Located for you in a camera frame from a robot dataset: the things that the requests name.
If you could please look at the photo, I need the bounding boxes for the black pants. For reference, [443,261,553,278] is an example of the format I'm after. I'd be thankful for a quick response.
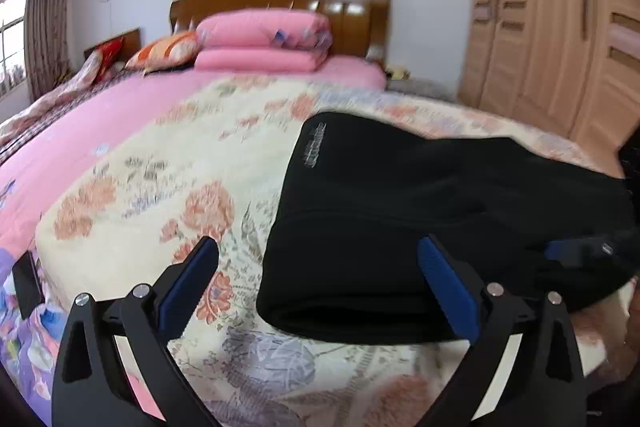
[256,112,639,345]

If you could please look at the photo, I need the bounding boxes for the purple floral cloth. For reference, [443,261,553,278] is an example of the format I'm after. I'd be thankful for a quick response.
[1,249,66,400]

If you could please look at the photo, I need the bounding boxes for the pink bed sheet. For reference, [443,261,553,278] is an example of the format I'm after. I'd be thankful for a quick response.
[0,54,388,258]

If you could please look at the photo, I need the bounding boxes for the wooden wardrobe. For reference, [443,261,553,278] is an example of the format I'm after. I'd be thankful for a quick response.
[458,0,639,171]

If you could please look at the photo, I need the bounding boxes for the floral covered nightstand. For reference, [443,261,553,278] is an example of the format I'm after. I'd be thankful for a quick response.
[386,78,457,103]

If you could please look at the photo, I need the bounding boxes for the floral cream blanket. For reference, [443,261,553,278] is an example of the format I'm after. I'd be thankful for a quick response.
[34,74,626,427]

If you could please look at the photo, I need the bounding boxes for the striped floral quilt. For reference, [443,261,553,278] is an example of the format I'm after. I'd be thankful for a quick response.
[0,51,131,164]

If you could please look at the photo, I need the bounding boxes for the red pillow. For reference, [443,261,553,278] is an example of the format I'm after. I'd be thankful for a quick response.
[96,37,125,77]

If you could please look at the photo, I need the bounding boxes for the small wooden headboard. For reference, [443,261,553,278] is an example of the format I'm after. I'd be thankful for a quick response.
[82,27,143,61]

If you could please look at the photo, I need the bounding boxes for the orange floral pillow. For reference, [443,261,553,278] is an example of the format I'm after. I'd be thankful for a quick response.
[125,30,201,72]

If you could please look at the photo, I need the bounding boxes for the red patterned curtain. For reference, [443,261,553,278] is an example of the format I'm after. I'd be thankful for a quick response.
[24,0,70,102]

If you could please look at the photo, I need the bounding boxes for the folded pink quilt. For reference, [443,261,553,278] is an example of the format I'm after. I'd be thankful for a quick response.
[194,9,333,72]

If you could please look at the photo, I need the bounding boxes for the window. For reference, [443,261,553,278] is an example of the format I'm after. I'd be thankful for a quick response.
[0,0,26,95]

